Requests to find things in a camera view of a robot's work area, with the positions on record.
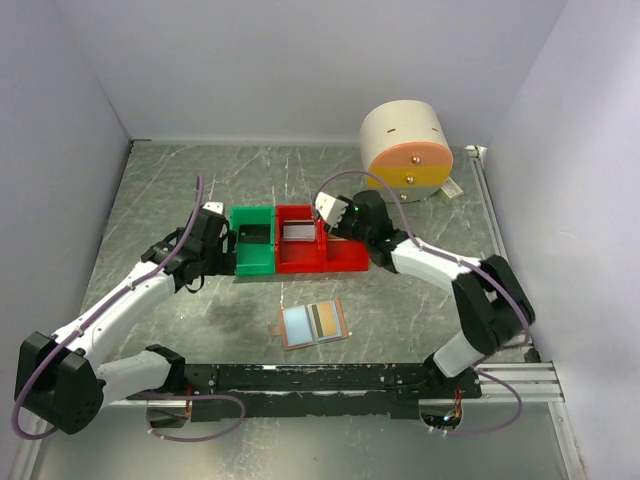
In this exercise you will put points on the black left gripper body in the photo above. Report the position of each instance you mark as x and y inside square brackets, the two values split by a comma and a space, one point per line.
[218, 262]

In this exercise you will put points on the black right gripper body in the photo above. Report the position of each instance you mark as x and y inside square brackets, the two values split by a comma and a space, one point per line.
[348, 228]

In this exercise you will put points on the green plastic bin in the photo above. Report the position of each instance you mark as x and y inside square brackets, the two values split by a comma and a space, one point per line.
[254, 259]

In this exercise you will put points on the white diamond print card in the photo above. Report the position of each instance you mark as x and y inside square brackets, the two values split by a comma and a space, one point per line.
[299, 231]

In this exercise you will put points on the red plastic bin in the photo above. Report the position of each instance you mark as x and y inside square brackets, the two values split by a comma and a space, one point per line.
[340, 255]
[295, 257]

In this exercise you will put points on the white round drawer cabinet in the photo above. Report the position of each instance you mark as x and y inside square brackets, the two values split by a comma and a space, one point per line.
[403, 145]

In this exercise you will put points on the brown leather card holder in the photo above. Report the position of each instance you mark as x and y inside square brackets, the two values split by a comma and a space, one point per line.
[303, 326]

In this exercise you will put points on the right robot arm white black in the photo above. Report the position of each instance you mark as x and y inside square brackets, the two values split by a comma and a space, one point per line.
[491, 304]

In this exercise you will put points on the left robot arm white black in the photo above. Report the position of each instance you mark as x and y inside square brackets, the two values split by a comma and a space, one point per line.
[65, 379]

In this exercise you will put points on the black card in green bin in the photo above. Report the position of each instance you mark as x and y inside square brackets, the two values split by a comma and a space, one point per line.
[254, 233]

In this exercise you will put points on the orange striped card in holder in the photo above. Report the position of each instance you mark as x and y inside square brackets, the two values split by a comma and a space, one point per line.
[324, 320]

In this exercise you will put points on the small white green box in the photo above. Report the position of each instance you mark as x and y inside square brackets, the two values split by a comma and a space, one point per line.
[450, 190]

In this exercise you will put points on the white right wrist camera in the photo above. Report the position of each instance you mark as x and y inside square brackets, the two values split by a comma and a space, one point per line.
[332, 210]

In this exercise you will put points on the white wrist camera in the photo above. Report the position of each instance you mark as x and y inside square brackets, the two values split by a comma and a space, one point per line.
[215, 207]
[332, 210]

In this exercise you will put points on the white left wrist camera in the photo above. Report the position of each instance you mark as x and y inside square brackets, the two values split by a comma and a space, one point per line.
[215, 207]

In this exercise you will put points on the white corner bracket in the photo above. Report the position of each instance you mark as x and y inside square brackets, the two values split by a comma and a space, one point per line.
[476, 151]

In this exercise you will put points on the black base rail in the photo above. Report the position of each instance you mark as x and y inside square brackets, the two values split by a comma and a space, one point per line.
[292, 391]

